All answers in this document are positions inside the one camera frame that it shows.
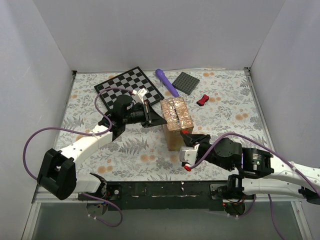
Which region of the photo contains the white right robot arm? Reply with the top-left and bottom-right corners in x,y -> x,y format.
179,130 -> 320,205

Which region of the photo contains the red black utility knife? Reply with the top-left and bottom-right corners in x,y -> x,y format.
180,129 -> 189,136

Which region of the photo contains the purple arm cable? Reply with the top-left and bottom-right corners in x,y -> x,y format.
22,88 -> 146,227
187,132 -> 320,240

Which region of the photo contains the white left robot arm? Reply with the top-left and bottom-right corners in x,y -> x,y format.
37,94 -> 167,200

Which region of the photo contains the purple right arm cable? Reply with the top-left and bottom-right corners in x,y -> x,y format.
187,132 -> 320,240

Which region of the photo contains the black white checkerboard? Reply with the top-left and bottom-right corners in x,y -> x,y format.
94,66 -> 164,110

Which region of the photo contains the dark grey studded plate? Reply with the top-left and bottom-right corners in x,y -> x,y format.
172,72 -> 200,95

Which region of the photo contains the brown taped cardboard box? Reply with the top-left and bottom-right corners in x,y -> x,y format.
160,97 -> 194,152

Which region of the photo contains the purple cylindrical handle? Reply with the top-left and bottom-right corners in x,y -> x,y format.
155,68 -> 180,97

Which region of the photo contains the red black knife cap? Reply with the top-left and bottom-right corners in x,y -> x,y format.
196,94 -> 210,107

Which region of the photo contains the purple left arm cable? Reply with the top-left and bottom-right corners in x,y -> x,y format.
22,88 -> 146,227

